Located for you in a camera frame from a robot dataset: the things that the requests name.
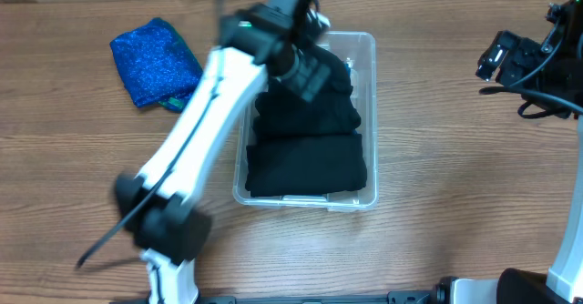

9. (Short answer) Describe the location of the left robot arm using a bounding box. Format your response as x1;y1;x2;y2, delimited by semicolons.
114;0;331;303

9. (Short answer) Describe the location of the long black cloth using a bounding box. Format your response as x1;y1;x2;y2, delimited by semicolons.
245;134;367;198

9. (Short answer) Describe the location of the clear plastic storage bin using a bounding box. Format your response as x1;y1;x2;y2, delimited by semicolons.
232;31;379;212

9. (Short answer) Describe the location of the right black cable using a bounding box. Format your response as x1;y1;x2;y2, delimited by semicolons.
477;3;583;119

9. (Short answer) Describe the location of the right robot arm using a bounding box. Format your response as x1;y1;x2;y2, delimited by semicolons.
301;0;578;295

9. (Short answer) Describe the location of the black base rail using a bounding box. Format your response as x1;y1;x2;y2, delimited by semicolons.
108;289;438;304

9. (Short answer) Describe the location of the shiny blue sequin cloth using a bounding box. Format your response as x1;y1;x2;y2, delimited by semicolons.
109;17;203;112

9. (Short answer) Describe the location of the small black cloth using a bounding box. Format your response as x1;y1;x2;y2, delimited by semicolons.
252;85;362;138

